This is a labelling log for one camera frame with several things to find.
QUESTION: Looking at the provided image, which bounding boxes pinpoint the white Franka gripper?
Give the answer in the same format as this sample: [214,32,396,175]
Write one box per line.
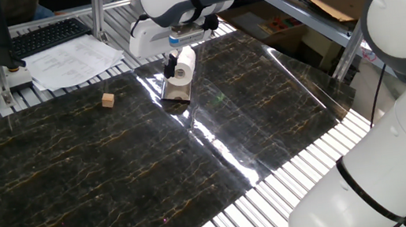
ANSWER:
[125,8,222,84]

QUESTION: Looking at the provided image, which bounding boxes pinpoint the white paper roll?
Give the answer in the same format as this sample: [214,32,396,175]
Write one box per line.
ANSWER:
[163,45,201,89]

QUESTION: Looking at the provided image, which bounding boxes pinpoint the small wooden cube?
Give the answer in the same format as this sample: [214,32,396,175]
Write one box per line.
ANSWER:
[100,91,117,110]

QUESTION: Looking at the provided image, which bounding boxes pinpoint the stack of printed papers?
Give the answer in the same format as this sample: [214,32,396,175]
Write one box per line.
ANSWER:
[20,29,129,95]

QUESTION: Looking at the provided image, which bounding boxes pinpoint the black computer keyboard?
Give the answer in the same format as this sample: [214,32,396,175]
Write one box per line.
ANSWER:
[9,15,96,61]

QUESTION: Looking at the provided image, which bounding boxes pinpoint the black marble pattern mat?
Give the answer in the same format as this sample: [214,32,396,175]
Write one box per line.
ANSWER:
[0,15,376,227]

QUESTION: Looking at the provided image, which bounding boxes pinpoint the seated person in jeans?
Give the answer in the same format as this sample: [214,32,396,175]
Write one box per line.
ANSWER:
[0,0,56,28]

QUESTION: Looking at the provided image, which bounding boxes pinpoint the grey wrist bracket blue ends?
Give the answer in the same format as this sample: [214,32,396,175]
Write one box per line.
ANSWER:
[166,24,209,50]

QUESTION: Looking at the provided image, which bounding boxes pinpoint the vertical aluminium frame post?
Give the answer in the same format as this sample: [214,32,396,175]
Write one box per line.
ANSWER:
[88,0,112,44]

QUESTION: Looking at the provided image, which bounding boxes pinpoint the horizontal aluminium frame rail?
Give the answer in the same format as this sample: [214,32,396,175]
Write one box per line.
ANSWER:
[5,0,142,34]

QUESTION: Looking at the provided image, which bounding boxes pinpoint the short aluminium stand post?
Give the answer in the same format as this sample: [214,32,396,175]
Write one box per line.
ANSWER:
[0,61,17,110]

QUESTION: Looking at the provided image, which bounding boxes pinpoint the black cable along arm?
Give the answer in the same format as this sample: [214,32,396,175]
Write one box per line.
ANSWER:
[322,61,406,227]

